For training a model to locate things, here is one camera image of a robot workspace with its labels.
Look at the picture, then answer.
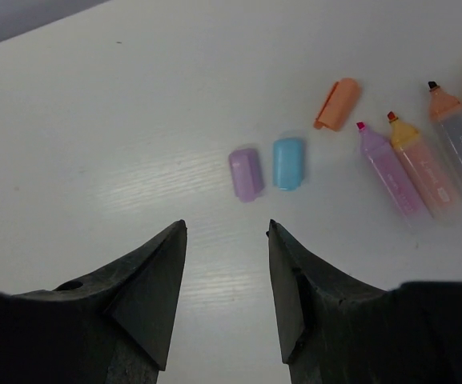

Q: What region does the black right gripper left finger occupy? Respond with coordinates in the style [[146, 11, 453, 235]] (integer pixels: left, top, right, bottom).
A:
[[10, 220, 187, 383]]

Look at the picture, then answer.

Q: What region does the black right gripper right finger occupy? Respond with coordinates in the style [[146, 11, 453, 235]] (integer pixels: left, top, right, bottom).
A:
[[267, 220, 399, 383]]

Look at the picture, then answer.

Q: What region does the purple highlighter pen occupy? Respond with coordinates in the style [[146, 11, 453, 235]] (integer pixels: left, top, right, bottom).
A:
[[356, 122, 432, 231]]

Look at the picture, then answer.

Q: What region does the purple pen cap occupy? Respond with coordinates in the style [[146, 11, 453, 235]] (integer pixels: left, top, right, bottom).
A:
[[228, 148, 264, 203]]

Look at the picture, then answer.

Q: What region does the blue pen cap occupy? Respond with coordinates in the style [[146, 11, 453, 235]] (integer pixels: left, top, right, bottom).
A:
[[273, 138, 305, 191]]

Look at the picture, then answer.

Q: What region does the yellow highlighter pen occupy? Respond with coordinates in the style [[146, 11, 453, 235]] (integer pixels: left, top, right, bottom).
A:
[[387, 111, 462, 224]]

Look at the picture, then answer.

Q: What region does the orange pen cap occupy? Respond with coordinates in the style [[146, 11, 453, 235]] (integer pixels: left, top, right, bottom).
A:
[[313, 78, 361, 132]]

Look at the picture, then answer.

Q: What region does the orange highlighter pen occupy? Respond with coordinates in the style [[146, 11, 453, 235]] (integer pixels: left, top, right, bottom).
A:
[[428, 81, 462, 189]]

